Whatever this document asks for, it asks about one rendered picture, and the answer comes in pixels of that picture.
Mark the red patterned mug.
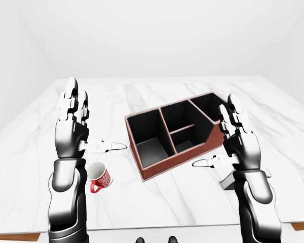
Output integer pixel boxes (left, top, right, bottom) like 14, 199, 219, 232
87, 161, 113, 194

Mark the red-brown desk caddy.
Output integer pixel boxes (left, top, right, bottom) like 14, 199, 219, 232
124, 92, 230, 182

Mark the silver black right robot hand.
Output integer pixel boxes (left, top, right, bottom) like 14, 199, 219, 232
192, 93, 262, 171

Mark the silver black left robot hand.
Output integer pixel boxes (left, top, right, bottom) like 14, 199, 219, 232
54, 76, 128, 159

